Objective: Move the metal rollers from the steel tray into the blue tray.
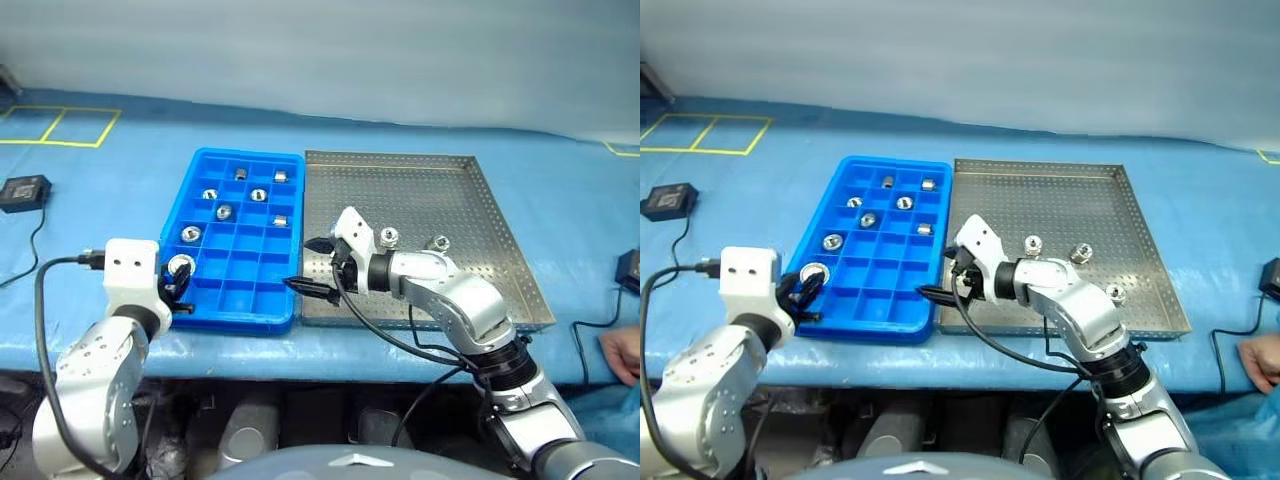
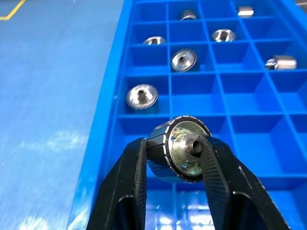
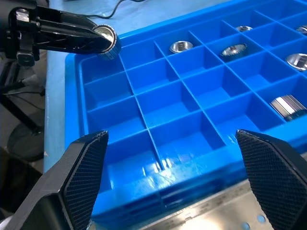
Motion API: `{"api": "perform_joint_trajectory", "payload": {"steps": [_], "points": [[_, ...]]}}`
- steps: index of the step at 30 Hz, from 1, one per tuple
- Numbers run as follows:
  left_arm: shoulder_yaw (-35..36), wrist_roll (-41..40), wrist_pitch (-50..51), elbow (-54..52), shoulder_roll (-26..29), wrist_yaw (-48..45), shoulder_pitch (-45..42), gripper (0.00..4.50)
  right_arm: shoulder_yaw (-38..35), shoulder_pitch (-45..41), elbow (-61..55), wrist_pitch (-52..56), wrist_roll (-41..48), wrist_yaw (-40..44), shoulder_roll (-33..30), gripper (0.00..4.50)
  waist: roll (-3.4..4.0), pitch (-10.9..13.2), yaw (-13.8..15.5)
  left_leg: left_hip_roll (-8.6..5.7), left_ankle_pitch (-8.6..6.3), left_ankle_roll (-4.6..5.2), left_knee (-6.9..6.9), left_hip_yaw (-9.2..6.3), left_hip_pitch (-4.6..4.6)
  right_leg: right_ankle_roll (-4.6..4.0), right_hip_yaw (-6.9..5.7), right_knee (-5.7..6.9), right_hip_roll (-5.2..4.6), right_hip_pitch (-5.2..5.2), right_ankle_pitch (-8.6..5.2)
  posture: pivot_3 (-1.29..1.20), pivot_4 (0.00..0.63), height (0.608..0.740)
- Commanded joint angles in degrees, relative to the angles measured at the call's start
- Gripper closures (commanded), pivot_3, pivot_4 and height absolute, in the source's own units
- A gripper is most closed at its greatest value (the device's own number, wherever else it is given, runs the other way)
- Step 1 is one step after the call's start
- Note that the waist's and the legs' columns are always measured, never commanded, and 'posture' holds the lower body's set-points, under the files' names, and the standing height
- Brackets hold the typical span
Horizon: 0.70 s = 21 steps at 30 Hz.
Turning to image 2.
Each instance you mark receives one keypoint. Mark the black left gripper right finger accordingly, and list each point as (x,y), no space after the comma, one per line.
(235,191)

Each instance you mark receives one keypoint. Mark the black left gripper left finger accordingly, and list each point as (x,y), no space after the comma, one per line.
(120,182)

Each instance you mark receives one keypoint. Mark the dark segmented metal roller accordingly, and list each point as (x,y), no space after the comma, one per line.
(157,153)

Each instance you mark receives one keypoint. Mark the blue compartment plastic tray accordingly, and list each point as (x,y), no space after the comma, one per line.
(251,107)

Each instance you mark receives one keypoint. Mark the shiny metal roller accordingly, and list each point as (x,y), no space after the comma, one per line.
(245,11)
(184,60)
(188,15)
(223,36)
(281,63)
(154,41)
(142,97)

